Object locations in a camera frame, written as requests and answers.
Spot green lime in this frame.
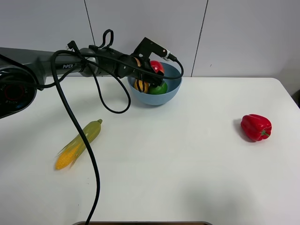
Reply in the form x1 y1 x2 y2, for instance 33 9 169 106
148 82 168 95

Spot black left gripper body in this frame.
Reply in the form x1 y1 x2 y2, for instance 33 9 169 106
116 53 152 81

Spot red bell pepper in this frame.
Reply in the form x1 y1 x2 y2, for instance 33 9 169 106
240 114 272 142

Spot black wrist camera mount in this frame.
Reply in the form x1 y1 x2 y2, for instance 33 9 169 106
131 37 177 62

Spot blue plastic bowl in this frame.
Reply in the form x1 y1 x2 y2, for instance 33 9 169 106
127 62 182 105

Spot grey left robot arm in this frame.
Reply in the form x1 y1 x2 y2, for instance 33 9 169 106
0 45 164 118

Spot yellow mango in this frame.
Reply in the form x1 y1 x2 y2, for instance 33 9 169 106
134 80 150 93

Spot corn cob with husk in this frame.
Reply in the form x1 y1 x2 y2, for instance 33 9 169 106
54 119 103 170

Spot red apple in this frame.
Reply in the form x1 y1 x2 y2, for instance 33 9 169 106
150 60 165 75

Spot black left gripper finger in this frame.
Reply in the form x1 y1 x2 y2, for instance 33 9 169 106
147 75 164 87

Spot black thick cable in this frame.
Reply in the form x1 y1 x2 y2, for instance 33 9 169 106
51 29 184 225

